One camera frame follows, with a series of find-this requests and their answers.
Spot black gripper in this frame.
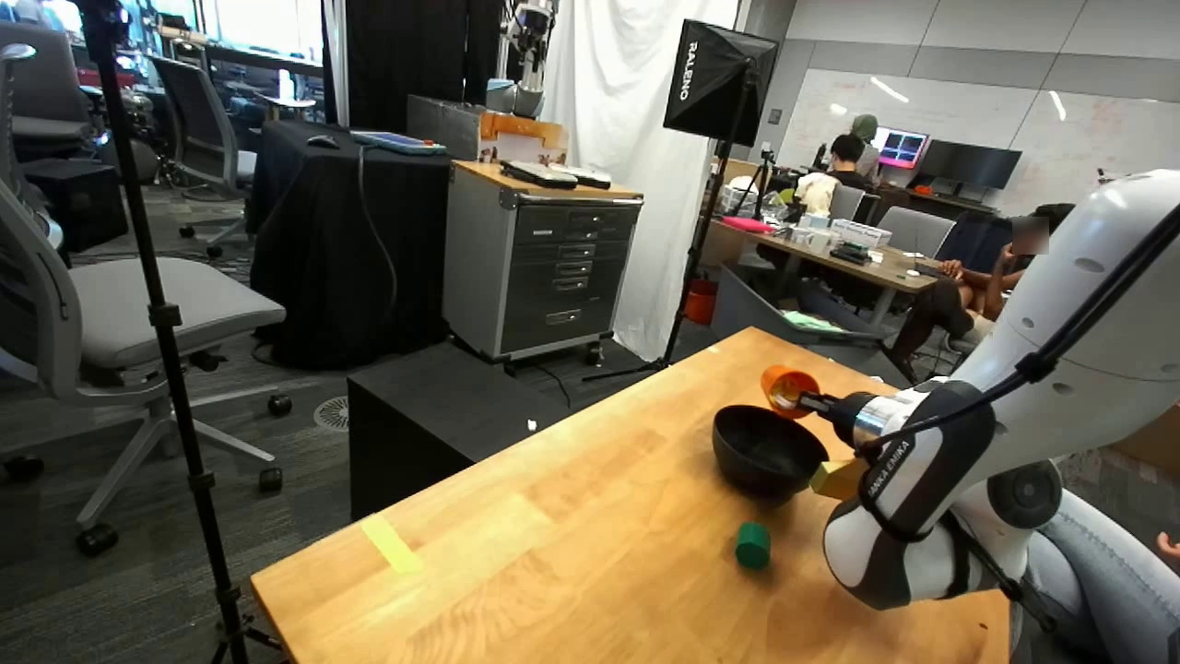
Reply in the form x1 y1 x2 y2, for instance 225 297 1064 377
799 390 873 443

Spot orange plastic cup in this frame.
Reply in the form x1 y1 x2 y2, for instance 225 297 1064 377
758 367 818 416

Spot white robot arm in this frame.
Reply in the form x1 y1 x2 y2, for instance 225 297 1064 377
778 171 1180 610

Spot black bowl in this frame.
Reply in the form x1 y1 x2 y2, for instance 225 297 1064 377
712 405 825 506

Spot green cube block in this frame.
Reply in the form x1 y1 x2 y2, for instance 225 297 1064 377
734 521 771 572

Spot seated person dark shirt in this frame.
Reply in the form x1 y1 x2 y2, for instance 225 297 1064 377
886 203 1069 377

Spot grey drawer cabinet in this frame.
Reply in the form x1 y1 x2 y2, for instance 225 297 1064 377
444 159 644 363

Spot person legs in jeans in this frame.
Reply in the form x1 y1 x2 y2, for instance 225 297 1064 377
1009 490 1180 664

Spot black softbox light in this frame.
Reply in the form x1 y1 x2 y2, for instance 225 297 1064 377
665 20 778 144

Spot black low cabinet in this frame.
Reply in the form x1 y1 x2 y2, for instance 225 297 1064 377
345 337 657 521

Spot yellow tape strip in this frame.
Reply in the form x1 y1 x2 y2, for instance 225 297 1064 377
361 517 419 572

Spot black draped table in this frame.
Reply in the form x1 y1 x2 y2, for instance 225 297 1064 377
246 123 450 369

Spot black tripod stand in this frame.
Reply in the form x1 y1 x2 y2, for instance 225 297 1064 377
74 0 252 664

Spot grey office chair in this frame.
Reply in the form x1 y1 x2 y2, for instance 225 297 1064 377
0 41 300 557

